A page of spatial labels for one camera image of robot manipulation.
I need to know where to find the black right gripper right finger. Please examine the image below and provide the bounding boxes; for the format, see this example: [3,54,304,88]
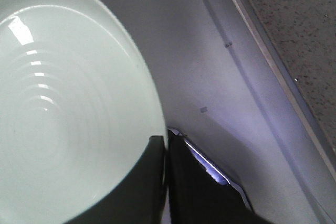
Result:
[167,131,268,223]

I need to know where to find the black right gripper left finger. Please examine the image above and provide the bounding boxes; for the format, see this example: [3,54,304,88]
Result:
[68,136,167,223]

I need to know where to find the grey kitchen cabinet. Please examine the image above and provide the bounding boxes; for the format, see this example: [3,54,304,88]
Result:
[204,0,335,223]

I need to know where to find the light green round plate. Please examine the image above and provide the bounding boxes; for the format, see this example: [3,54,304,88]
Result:
[1,0,167,223]

